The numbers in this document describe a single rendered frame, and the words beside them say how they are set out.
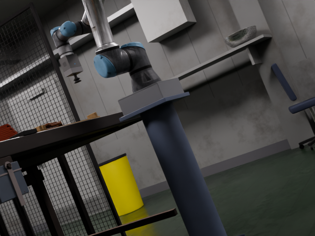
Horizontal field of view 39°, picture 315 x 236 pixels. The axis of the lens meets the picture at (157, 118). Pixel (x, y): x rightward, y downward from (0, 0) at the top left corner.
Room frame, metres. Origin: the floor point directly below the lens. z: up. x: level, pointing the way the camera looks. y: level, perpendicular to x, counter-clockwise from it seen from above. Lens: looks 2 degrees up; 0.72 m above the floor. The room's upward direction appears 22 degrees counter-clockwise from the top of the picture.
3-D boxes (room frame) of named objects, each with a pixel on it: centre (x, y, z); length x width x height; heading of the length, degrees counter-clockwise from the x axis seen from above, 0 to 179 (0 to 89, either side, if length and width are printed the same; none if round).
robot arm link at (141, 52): (2.17, -0.01, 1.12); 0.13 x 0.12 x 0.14; 124
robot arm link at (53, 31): (2.42, 0.33, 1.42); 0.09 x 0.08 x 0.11; 34
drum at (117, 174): (5.54, 0.73, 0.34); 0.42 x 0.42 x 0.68
